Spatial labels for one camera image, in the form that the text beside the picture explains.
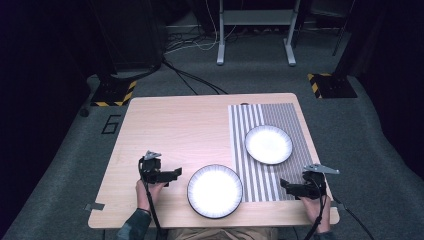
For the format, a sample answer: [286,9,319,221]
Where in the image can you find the black base with hazard tape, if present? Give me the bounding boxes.
[306,72,359,100]
[90,74,138,108]

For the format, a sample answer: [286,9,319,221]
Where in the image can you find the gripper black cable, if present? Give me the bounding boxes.
[303,176,328,240]
[137,156,165,240]

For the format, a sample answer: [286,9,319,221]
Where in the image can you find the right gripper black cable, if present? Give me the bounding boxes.
[303,176,328,240]

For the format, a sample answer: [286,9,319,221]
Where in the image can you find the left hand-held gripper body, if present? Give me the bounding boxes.
[137,150,163,185]

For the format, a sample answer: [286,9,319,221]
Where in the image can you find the person's right hand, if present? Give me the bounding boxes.
[298,194,332,234]

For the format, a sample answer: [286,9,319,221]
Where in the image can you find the grey striped placemat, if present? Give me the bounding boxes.
[227,102,316,204]

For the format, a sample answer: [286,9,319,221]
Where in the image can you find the person's left hand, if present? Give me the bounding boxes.
[135,179,167,213]

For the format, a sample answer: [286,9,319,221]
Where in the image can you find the black floor cable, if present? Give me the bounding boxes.
[168,66,200,96]
[162,59,229,96]

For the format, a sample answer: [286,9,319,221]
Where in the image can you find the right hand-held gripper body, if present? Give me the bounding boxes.
[300,162,341,201]

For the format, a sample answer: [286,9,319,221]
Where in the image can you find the black cable beside table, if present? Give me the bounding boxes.
[332,195,377,240]

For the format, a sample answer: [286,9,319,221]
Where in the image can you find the thin black stand leg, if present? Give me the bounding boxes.
[331,0,356,57]

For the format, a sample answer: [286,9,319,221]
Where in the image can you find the white floor cables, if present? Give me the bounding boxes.
[164,0,238,55]

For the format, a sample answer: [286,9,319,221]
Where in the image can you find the black stand post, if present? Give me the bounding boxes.
[333,0,371,78]

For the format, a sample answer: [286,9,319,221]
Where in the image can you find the white plate with dark rim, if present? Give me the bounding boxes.
[186,163,244,220]
[244,124,294,166]

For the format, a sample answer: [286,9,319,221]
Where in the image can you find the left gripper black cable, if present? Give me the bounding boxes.
[137,156,165,240]

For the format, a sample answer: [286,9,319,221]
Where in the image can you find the white metal stand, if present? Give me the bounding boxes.
[216,0,297,67]

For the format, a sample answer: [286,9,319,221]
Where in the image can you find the large dark cabinet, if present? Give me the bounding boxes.
[89,0,169,74]

